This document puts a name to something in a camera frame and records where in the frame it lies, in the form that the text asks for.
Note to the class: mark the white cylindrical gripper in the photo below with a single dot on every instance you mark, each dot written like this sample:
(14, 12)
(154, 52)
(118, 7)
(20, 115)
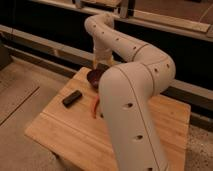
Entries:
(102, 55)

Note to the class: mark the dark ceramic bowl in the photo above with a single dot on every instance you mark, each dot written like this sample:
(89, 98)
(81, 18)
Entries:
(94, 77)

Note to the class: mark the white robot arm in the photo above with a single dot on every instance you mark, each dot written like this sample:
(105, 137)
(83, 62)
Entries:
(124, 91)

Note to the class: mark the orange red marker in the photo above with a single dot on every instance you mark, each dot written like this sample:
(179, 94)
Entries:
(94, 106)

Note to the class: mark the black rectangular block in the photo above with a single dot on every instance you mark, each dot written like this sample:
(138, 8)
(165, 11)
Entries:
(69, 100)

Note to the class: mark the metal window frame post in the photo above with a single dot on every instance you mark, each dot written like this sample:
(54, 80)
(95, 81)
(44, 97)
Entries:
(126, 8)

